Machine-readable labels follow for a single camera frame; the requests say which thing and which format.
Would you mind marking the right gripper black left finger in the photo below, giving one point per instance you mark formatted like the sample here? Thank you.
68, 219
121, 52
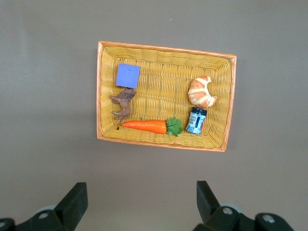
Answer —
69, 204

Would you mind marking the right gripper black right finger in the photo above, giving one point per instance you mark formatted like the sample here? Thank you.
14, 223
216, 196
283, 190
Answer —
209, 204

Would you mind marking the small blue labelled jar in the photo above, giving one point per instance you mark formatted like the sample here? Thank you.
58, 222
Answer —
196, 121

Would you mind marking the orange toy carrot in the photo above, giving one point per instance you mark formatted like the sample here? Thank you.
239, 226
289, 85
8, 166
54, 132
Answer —
146, 125

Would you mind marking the toy croissant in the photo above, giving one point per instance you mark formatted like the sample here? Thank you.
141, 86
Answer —
201, 93

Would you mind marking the brown toy lion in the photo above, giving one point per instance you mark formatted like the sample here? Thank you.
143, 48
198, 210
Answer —
124, 103

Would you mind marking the orange wicker basket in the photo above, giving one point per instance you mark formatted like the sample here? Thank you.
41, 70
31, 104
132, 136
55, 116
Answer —
163, 96

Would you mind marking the purple foam cube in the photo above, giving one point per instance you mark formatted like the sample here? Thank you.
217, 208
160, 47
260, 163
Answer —
128, 75

